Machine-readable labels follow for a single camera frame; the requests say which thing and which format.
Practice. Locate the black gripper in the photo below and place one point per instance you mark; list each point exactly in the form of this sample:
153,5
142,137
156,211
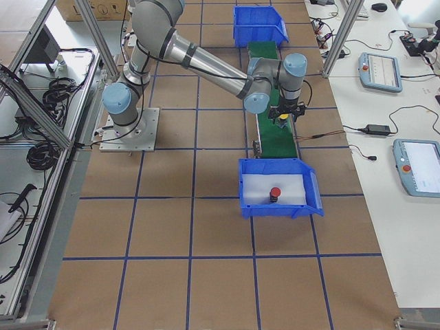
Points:
284,108

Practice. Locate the yellow push button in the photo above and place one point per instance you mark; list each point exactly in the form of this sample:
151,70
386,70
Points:
282,120

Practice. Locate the red push button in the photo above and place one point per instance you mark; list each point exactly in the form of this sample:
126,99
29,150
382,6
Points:
274,194

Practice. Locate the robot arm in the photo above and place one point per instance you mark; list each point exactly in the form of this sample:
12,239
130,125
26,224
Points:
153,23

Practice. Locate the green conveyor belt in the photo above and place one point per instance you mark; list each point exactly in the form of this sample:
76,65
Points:
273,140

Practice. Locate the blue right bin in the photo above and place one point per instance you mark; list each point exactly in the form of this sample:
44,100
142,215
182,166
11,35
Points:
298,182

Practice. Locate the blue bin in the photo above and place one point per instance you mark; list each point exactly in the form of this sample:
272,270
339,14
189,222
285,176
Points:
258,23
298,182

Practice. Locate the black power brick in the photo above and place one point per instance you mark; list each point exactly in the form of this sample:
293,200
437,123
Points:
376,129

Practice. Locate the far teach pendant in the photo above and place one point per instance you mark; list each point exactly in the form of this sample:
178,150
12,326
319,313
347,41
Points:
379,72

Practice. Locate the teach pendant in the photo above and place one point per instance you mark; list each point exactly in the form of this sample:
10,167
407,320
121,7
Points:
379,72
417,162

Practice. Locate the blue left bin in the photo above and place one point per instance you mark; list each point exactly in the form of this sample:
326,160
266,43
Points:
258,23

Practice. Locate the near teach pendant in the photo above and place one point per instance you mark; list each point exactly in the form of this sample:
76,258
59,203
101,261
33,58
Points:
417,162

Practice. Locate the cardboard box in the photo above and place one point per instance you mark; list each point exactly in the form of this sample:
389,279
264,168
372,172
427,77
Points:
103,10

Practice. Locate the aluminium frame post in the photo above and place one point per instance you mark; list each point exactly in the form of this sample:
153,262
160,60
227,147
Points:
341,36

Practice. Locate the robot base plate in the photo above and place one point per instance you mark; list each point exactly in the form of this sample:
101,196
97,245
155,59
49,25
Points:
142,138

